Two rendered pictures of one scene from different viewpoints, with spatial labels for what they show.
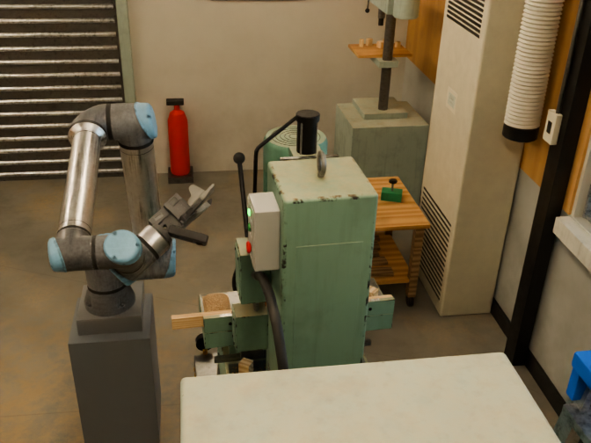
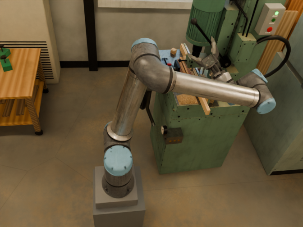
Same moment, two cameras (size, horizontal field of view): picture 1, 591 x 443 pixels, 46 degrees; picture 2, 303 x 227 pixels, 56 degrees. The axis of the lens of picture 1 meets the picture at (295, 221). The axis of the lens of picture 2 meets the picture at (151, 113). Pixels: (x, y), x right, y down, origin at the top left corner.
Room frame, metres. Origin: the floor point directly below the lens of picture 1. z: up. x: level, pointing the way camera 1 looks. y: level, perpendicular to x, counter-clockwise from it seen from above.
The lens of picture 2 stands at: (2.11, 1.54, 2.12)
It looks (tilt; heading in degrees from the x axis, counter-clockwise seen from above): 47 degrees down; 266
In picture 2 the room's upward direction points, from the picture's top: 8 degrees clockwise
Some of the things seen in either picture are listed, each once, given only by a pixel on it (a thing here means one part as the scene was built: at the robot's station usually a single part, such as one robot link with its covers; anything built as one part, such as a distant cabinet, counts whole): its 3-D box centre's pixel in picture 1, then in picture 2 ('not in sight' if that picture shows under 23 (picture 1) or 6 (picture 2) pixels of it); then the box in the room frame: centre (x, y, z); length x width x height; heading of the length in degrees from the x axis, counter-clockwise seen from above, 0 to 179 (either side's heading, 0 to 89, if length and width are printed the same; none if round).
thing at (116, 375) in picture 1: (119, 370); (117, 208); (2.19, 0.71, 0.28); 0.30 x 0.30 x 0.55; 9
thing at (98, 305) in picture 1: (108, 291); (118, 178); (2.19, 0.71, 0.67); 0.19 x 0.19 x 0.10
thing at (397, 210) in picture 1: (351, 236); (7, 89); (3.28, -0.31, 0.32); 0.66 x 0.57 x 0.64; 100
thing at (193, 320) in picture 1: (262, 313); (194, 82); (1.74, 0.10, 0.92); 0.55 x 0.02 x 0.04; 103
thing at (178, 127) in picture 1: (178, 140); not in sight; (4.60, 0.85, 0.30); 0.19 x 0.18 x 0.60; 9
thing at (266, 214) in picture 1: (263, 231); (269, 19); (1.42, 0.07, 1.40); 0.10 x 0.06 x 0.16; 13
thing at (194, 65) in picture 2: not in sight; (196, 61); (1.74, 0.00, 1.03); 0.14 x 0.07 x 0.09; 13
